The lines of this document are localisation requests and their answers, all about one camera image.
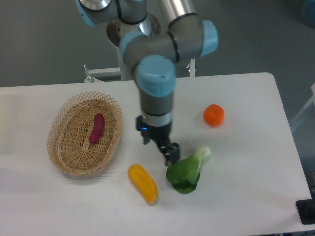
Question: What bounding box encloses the green bok choy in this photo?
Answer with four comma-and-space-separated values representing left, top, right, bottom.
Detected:
166, 145, 211, 194

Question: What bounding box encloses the white frame at right edge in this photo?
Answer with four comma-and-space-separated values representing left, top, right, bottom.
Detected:
290, 84, 315, 126

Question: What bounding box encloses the purple sweet potato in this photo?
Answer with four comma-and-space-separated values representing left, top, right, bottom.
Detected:
89, 113, 105, 144

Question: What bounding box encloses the yellow toy pepper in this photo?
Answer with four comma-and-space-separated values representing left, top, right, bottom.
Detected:
128, 164, 158, 204

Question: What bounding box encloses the woven wicker basket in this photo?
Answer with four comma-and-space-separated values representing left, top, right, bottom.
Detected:
47, 92, 123, 176

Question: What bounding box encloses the white metal frame bracket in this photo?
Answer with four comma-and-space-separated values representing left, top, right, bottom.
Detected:
83, 58, 197, 83

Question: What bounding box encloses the orange tangerine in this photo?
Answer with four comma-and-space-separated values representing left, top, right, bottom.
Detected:
203, 104, 225, 127

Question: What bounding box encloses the blue object top right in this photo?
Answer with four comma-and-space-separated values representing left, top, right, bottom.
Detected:
301, 0, 315, 27

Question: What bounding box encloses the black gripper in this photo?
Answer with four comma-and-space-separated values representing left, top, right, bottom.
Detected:
136, 115, 180, 166

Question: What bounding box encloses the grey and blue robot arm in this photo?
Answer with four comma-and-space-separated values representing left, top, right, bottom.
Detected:
76, 0, 219, 164

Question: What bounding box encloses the black device at table edge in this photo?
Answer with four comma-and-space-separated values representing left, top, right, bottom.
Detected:
296, 199, 315, 225

